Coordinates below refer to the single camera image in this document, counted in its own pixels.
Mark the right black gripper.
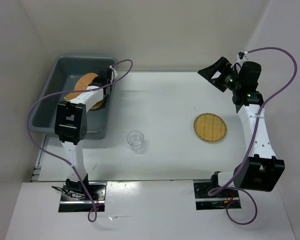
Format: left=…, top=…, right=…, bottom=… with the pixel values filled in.
left=197, top=56, right=243, bottom=92

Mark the round orange woven plate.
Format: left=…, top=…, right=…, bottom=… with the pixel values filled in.
left=74, top=72, right=98, bottom=91

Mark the square orange woven plate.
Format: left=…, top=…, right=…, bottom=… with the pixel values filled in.
left=91, top=99, right=105, bottom=110

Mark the triangular orange woven plate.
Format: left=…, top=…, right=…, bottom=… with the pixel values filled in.
left=64, top=91, right=85, bottom=101

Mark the round yellow bamboo plate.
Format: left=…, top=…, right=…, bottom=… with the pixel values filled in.
left=193, top=113, right=227, bottom=143

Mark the clear plastic cup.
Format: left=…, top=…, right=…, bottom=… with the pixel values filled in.
left=126, top=130, right=144, bottom=152

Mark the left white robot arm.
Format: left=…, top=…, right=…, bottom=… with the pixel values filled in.
left=54, top=66, right=118, bottom=200

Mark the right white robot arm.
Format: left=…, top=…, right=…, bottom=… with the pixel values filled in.
left=198, top=57, right=285, bottom=197

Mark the grey plastic bin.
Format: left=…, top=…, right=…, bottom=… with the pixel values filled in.
left=29, top=54, right=118, bottom=140

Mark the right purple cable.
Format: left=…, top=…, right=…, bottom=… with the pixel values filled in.
left=207, top=46, right=298, bottom=226

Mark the purple cable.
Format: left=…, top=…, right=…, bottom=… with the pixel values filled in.
left=207, top=46, right=298, bottom=226
left=26, top=59, right=134, bottom=223

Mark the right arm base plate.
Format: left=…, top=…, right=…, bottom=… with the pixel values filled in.
left=193, top=180, right=242, bottom=211

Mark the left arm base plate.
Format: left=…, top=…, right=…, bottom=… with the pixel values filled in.
left=53, top=181, right=107, bottom=213

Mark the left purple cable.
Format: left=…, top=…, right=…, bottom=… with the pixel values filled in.
left=26, top=59, right=134, bottom=223

